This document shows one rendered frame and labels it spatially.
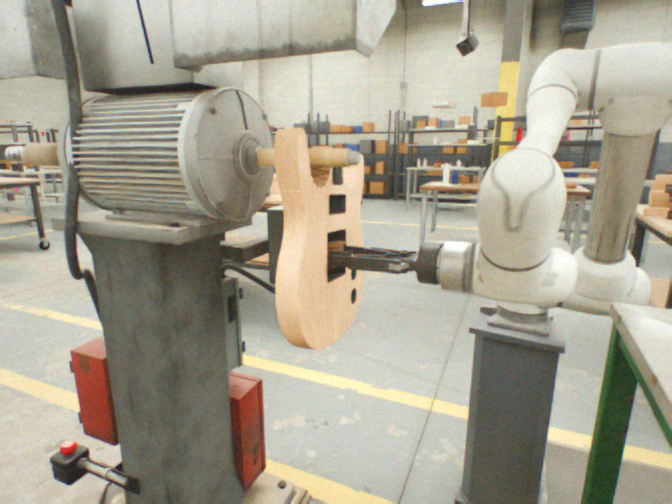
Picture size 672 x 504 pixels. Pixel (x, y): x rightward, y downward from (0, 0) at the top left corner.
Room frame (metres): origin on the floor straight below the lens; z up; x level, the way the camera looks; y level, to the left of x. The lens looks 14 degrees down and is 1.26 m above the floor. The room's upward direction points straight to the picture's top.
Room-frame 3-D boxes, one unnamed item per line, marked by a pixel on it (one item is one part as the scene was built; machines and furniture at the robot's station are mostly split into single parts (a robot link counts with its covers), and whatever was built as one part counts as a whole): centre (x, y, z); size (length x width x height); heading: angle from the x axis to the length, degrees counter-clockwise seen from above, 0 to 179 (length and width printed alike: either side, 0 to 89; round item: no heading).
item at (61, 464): (0.88, 0.60, 0.46); 0.25 x 0.07 x 0.08; 66
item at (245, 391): (1.08, 0.34, 0.49); 0.25 x 0.12 x 0.37; 66
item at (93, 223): (0.93, 0.40, 1.11); 0.36 x 0.24 x 0.04; 66
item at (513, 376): (1.29, -0.63, 0.35); 0.28 x 0.28 x 0.70; 59
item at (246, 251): (1.04, 0.19, 1.02); 0.19 x 0.04 x 0.04; 156
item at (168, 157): (0.91, 0.34, 1.25); 0.41 x 0.27 x 0.26; 66
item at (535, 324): (1.30, -0.61, 0.73); 0.22 x 0.18 x 0.06; 59
